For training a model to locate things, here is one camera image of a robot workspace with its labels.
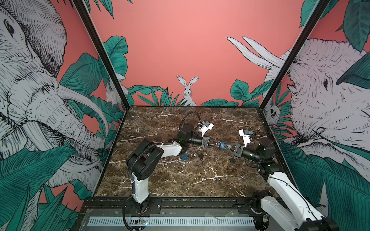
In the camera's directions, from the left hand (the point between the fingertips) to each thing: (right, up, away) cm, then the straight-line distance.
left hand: (220, 146), depth 73 cm
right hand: (+2, 0, 0) cm, 2 cm away
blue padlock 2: (+1, 0, +1) cm, 2 cm away
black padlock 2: (+11, -13, +19) cm, 25 cm away
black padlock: (-9, -10, +20) cm, 24 cm away
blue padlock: (-19, -10, +19) cm, 29 cm away
